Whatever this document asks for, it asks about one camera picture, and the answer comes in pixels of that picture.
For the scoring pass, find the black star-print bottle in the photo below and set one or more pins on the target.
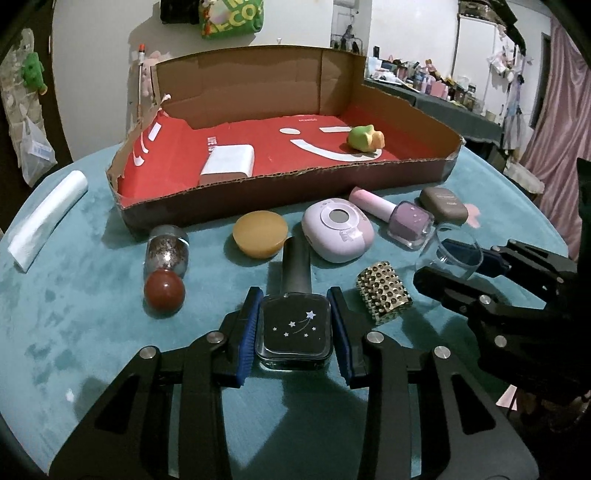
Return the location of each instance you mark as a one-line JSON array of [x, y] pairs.
[[295, 328]]

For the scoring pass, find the pink paper piece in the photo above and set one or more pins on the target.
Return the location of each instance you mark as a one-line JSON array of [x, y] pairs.
[[473, 214]]

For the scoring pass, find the dark cluttered desk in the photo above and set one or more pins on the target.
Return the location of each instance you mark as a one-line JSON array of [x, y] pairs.
[[452, 115]]

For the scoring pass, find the white stick with red tip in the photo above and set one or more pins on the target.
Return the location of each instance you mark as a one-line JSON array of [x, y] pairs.
[[141, 83]]

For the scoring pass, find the gold studded cuff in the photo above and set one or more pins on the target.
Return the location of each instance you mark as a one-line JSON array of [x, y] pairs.
[[383, 290]]

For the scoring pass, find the green and yellow toy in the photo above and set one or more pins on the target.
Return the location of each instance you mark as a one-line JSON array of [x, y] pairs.
[[364, 137]]

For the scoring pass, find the roll of white plastic bags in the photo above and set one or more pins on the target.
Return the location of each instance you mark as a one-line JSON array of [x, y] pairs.
[[46, 217]]

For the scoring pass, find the white power bank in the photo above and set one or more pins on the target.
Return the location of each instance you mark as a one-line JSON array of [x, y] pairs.
[[228, 161]]

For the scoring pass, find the clear glass cup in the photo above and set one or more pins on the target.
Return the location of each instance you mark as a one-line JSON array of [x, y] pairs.
[[433, 251]]

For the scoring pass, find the clear plastic bags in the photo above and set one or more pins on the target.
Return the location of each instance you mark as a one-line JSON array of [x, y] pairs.
[[27, 143]]

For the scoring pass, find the brown rounded case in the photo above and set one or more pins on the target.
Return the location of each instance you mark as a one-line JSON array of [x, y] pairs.
[[443, 203]]

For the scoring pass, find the green plush toy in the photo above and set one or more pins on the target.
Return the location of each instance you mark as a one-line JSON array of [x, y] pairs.
[[33, 69]]

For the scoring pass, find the green shopping bag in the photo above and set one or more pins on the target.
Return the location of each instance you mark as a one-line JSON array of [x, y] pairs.
[[231, 18]]

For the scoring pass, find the lilac round case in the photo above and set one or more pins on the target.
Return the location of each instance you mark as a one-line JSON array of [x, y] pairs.
[[337, 228]]

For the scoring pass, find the white cabinet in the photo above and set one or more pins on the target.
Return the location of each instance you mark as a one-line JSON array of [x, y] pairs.
[[480, 64]]

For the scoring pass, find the cardboard box with red lining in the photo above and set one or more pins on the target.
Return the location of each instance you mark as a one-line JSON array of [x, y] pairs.
[[277, 196]]

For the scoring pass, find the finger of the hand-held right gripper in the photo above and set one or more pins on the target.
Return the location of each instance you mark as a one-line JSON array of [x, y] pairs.
[[443, 286], [489, 262]]

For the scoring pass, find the pink plush toy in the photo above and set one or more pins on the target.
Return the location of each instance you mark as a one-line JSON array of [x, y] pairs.
[[154, 69]]

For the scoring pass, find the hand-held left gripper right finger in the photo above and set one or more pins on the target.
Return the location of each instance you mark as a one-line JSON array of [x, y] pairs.
[[342, 333]]

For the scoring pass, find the amber round disc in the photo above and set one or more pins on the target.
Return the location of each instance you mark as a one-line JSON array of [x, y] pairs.
[[258, 230]]

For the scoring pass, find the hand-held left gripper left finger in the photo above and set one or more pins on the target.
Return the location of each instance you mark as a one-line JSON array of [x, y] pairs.
[[244, 333]]

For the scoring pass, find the glitter bottle with red ball cap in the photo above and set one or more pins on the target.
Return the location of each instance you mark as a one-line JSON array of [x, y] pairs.
[[164, 293]]

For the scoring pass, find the pink curtain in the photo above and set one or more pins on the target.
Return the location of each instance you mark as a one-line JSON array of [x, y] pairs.
[[563, 138]]

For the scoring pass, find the lilac nail polish bottle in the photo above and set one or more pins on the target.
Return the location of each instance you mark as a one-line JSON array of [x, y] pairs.
[[408, 224]]

